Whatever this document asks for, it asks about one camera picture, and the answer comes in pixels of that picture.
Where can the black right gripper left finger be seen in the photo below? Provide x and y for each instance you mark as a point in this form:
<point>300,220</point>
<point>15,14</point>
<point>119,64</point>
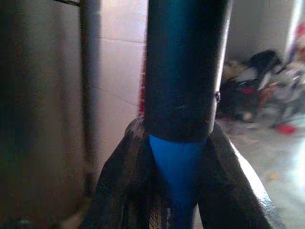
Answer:
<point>124,181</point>

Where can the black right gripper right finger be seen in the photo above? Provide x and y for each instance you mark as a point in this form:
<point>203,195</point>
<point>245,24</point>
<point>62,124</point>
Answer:
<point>233,181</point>

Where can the red object on floor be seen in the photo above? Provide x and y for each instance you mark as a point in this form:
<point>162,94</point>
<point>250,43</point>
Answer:
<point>284,128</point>

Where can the dark vertical pipe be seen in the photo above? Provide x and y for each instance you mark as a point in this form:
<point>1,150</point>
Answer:
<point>89,95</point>

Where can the pile of clothes and clutter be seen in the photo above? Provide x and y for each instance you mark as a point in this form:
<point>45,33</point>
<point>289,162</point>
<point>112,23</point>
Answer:
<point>262,88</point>

